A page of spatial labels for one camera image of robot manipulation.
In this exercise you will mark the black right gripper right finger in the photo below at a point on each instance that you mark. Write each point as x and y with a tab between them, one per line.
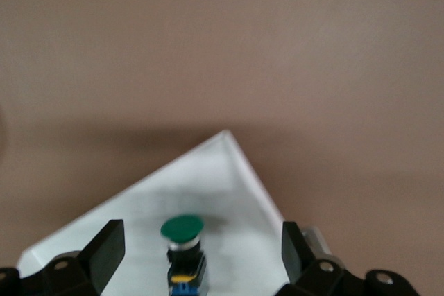
296	258

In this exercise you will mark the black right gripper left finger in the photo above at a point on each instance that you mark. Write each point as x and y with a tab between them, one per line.
104	254

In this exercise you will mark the green mushroom push button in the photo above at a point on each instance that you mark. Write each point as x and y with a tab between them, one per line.
182	228

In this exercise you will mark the white plastic drawer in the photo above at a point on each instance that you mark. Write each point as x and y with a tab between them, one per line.
208	188

